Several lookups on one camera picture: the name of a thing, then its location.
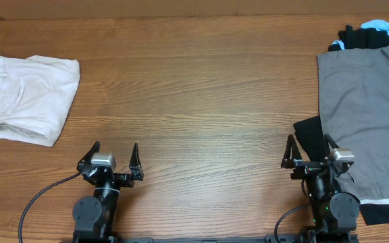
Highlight folded beige shorts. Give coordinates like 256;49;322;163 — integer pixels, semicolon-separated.
0;55;80;147

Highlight right black cable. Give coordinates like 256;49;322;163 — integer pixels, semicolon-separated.
274;203;312;243

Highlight left black cable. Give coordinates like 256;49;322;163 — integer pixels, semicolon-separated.
17;171;83;243

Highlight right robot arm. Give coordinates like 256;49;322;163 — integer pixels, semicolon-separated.
274;134;360;243

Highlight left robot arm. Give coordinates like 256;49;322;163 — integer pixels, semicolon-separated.
72;142;144;243

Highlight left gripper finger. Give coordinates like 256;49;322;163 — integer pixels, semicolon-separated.
76;141;100;172
129;143;144;181

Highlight grey shorts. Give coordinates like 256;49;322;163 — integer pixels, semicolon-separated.
317;46;389;205

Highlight black cable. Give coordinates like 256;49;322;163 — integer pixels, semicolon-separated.
17;171;83;243
274;203;312;243

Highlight light blue garment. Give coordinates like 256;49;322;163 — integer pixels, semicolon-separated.
328;20;389;51

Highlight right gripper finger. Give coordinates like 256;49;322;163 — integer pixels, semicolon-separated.
281;134;303;169
323;134;339;159

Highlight black polo shirt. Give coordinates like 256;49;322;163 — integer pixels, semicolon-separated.
293;24;389;226

